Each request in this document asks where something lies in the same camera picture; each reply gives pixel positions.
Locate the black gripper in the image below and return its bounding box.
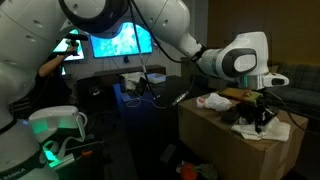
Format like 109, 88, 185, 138
238, 99, 277, 134

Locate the white towel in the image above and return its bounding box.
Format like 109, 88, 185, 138
230, 116, 292, 142

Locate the large cardboard box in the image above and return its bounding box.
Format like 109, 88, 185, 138
177, 89, 309, 180

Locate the plaid sofa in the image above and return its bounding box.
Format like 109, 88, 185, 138
266, 61, 320, 118

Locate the small white pink roll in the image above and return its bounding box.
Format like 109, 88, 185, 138
195, 96, 207, 108

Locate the translucent plastic container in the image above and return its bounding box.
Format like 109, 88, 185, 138
146, 72, 167, 85

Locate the open dark laptop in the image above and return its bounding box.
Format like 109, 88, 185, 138
120, 77, 148, 103

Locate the blue table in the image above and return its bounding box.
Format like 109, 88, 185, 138
112, 82, 181, 134

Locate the dark wooden bench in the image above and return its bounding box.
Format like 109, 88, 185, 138
93, 64, 167, 88

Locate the aluminium profile bar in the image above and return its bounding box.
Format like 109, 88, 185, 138
49, 153, 77, 169

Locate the white VR headset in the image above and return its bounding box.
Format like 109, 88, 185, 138
28, 105, 88, 168

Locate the small monitor screen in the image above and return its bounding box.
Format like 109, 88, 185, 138
53, 28, 86, 63

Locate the person in dark clothes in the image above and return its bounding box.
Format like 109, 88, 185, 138
13, 43, 80, 114

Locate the black robot cable silver connector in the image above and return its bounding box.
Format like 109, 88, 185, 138
127, 0, 204, 108

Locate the large wall display screen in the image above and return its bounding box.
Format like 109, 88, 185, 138
89, 21, 154, 60

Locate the black camera on tripod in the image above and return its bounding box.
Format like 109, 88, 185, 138
64, 33, 90, 58

